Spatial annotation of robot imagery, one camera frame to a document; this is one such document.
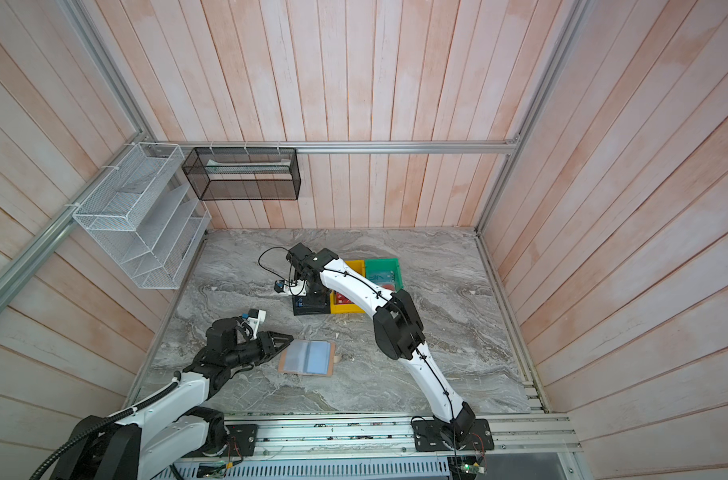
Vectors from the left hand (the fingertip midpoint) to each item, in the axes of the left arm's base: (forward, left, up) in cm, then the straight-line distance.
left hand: (291, 345), depth 82 cm
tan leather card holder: (-1, -4, -6) cm, 7 cm away
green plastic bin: (+31, -28, -2) cm, 41 cm away
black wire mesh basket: (+56, +22, +18) cm, 63 cm away
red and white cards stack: (+18, -13, -6) cm, 23 cm away
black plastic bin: (+10, -7, +8) cm, 14 cm away
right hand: (+17, -4, -1) cm, 18 cm away
